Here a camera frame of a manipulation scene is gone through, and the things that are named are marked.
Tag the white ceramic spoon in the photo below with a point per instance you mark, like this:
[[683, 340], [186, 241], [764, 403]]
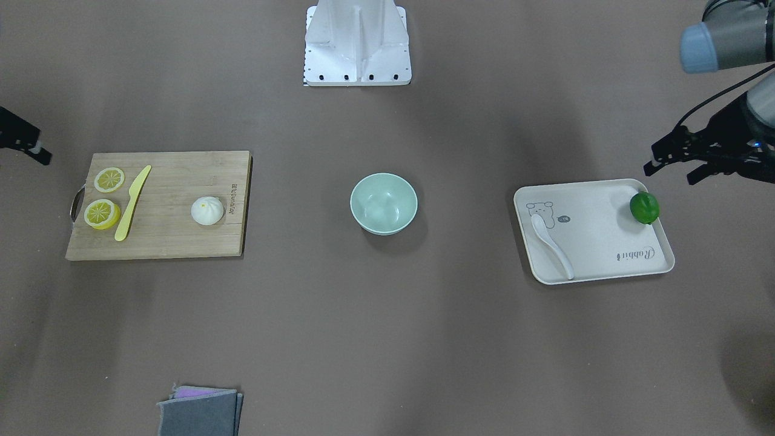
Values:
[[542, 231]]

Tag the white steamed bun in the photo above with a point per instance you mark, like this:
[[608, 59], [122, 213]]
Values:
[[207, 210]]

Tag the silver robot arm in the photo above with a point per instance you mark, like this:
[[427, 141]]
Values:
[[736, 34]]

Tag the mint green bowl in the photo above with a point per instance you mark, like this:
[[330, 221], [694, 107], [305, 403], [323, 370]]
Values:
[[383, 204]]

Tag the beige serving tray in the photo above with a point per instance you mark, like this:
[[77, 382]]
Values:
[[591, 221]]

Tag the bamboo cutting board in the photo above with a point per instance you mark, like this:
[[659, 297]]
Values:
[[162, 227]]

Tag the yellow plastic knife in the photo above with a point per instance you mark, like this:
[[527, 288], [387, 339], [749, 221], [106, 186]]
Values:
[[133, 196]]

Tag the green lime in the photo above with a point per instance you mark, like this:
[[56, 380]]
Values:
[[644, 207]]

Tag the grey folded cloth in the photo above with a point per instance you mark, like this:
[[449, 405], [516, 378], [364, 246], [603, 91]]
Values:
[[195, 410]]

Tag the lemon slice upper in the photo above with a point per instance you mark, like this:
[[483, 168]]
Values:
[[109, 179]]

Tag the lemon slice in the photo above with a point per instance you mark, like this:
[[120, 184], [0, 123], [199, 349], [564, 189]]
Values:
[[109, 179], [102, 214]]

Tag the lemon slice lower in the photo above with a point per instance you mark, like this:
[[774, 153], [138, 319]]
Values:
[[102, 214]]

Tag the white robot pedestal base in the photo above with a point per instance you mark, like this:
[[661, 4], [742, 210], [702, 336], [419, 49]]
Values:
[[356, 44]]

